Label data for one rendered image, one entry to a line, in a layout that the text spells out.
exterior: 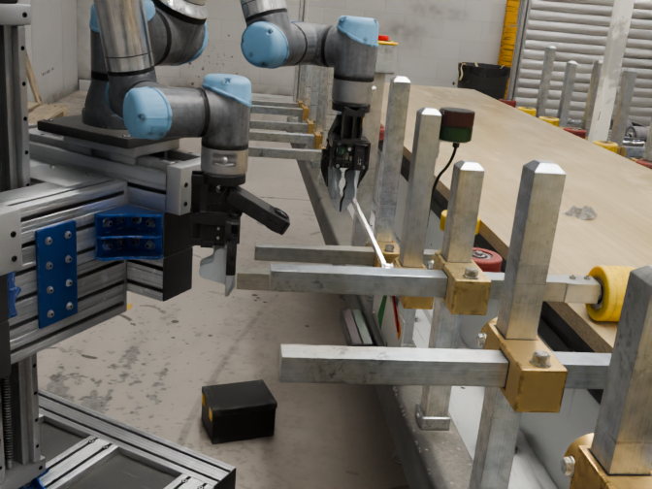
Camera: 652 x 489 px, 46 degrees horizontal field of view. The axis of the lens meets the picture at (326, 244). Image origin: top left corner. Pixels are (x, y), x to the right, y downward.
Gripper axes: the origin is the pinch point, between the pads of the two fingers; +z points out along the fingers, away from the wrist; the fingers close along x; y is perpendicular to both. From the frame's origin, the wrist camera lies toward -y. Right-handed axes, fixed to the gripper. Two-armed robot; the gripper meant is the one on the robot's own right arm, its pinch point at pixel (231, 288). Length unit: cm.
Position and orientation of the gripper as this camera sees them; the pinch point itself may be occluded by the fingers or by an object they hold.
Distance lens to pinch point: 132.1
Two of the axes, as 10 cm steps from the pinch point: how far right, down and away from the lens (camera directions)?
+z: -0.9, 9.5, 3.1
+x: 1.1, 3.2, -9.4
